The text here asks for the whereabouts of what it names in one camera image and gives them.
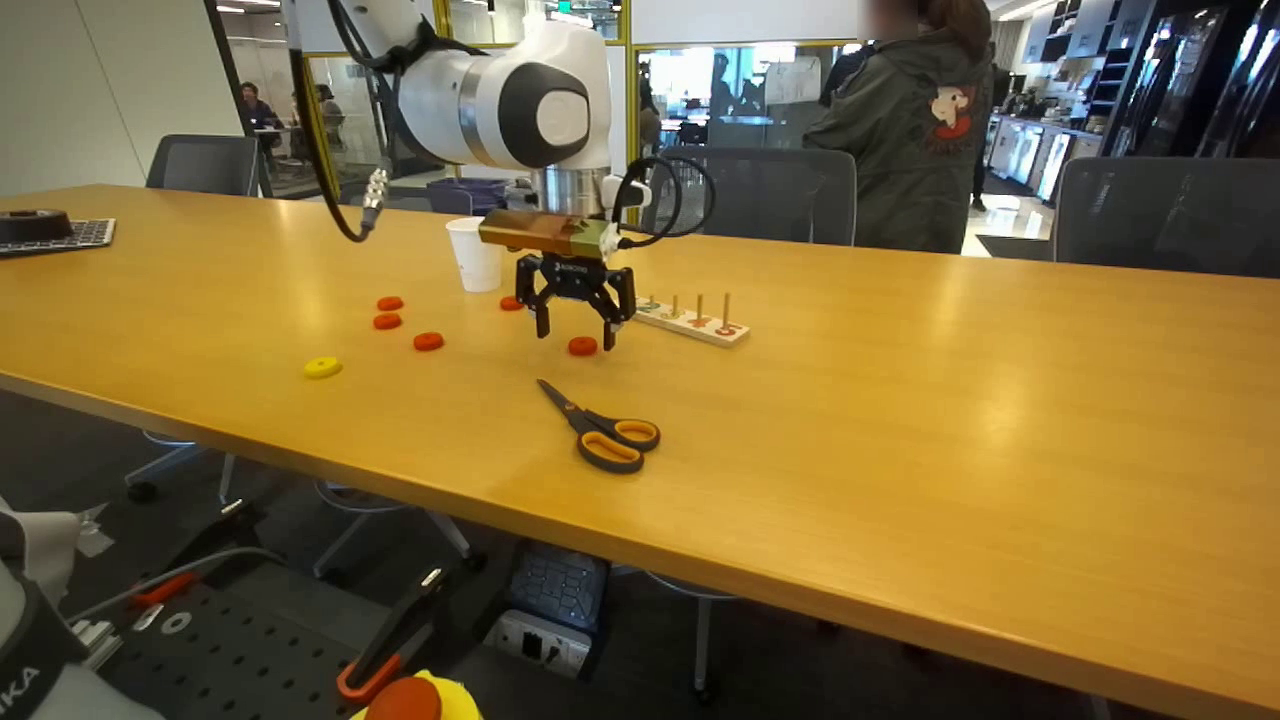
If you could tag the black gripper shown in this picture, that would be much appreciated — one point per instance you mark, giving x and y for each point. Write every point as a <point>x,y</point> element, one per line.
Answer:
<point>579,273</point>

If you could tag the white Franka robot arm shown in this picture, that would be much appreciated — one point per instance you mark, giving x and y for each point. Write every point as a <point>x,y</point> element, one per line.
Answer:
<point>467,107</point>

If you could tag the white paper cup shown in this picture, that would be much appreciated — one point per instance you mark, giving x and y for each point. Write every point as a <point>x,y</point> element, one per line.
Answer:
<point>474,263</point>

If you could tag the yellow round block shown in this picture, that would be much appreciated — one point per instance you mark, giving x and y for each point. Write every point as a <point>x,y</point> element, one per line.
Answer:
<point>322,364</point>

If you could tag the white wooden peg board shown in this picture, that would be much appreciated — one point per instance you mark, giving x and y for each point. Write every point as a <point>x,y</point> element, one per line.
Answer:
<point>695,326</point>

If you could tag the grey office chair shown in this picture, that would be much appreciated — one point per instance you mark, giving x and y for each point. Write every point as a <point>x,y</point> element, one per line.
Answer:
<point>200,167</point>
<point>1175,223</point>
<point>761,203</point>

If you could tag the white power box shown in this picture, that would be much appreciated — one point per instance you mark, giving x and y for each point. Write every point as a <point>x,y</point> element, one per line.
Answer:
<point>539,640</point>

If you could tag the person in green jacket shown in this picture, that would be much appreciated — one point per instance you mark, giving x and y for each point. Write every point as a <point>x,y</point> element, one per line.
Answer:
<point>907,146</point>

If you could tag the distant person in dark clothes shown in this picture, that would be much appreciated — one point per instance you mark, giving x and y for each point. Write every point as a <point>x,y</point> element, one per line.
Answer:
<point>258,118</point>

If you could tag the yellow emergency stop button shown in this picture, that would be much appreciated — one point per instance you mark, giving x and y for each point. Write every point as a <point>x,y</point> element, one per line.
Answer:
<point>421,698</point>

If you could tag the dark keyboard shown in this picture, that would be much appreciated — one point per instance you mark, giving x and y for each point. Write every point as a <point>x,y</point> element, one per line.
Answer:
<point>54,239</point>

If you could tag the tan wrist camera box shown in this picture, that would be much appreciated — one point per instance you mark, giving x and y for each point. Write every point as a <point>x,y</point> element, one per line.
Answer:
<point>546,235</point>

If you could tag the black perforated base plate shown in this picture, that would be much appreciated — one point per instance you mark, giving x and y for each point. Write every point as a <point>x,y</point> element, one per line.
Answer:
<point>241,660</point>

